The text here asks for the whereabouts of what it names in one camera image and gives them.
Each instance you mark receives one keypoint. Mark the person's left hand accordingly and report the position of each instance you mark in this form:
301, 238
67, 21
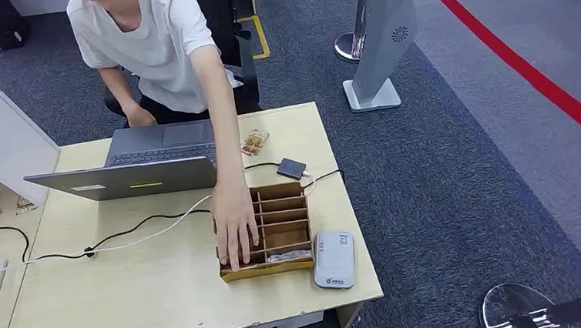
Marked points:
233, 218

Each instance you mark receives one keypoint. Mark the person's right hand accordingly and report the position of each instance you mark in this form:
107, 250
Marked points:
139, 116

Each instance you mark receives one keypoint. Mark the person's left forearm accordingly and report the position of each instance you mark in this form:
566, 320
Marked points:
226, 141

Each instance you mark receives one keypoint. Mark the person's right forearm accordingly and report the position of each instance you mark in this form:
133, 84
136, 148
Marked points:
117, 88

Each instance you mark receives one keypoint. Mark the wooden card organizer box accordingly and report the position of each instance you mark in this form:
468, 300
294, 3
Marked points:
282, 230

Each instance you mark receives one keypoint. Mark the person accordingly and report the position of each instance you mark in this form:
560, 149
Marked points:
154, 49

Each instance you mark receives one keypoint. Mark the plastic-wrapped card stack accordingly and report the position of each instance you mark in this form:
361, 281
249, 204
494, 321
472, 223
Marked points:
289, 257

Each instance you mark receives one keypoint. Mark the grey laptop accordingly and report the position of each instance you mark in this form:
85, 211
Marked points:
118, 182

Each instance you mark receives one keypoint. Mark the small black adapter box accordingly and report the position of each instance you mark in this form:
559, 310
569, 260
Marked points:
291, 168

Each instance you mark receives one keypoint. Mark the black office chair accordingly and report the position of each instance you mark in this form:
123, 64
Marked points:
244, 74

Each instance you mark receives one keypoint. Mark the grey kiosk stand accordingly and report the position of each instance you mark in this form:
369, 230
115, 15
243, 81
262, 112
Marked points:
381, 39

